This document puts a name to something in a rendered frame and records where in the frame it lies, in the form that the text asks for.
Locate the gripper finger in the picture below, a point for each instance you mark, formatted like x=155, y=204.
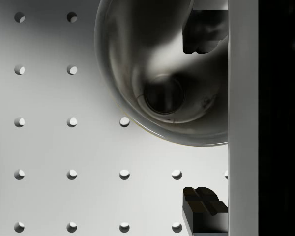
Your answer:
x=206, y=216
x=206, y=29

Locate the yellow mug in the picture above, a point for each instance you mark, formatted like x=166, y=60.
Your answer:
x=127, y=61

